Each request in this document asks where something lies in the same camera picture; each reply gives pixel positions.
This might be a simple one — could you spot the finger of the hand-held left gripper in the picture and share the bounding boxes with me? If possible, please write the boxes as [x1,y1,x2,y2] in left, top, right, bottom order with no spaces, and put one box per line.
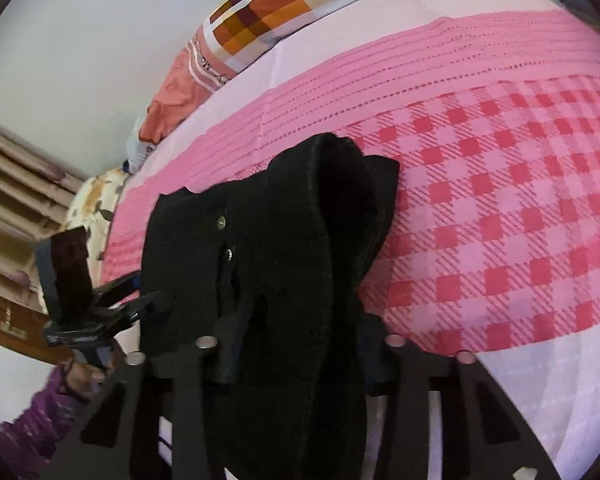
[100,289,176,332]
[91,270,143,307]

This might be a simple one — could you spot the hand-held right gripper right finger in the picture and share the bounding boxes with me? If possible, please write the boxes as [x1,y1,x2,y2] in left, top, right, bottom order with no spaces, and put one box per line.
[359,314,561,480]

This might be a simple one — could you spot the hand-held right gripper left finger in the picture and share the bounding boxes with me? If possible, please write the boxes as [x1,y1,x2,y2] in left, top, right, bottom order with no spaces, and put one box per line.
[40,297,255,480]

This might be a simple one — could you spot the black pants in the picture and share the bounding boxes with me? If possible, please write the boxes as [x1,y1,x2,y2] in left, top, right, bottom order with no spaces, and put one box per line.
[140,132,401,480]

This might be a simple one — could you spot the person's left forearm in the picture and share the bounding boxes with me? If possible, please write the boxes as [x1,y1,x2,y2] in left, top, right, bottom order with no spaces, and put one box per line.
[0,366,93,480]

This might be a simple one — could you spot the person's left hand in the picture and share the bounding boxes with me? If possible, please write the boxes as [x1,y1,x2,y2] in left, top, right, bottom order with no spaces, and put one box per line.
[62,356,108,402]

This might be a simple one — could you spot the brown wooden door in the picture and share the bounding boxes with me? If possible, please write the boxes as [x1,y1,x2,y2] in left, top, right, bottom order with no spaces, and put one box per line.
[0,294,76,367]

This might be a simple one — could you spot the floral print pillow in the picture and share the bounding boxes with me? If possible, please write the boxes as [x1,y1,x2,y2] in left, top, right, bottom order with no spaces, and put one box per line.
[62,167,131,263]

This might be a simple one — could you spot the beige curtain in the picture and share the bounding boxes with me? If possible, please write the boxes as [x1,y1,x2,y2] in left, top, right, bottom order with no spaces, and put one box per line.
[0,114,83,306]

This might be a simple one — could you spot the light blue cloth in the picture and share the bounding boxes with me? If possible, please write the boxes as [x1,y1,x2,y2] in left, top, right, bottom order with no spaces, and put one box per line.
[124,119,155,172]

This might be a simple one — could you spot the light pink bed sheet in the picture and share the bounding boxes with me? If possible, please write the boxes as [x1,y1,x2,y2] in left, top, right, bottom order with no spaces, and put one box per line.
[125,0,600,480]

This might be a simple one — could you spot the orange checkered pillow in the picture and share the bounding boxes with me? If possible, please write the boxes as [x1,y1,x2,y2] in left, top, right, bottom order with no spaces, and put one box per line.
[139,0,491,143]

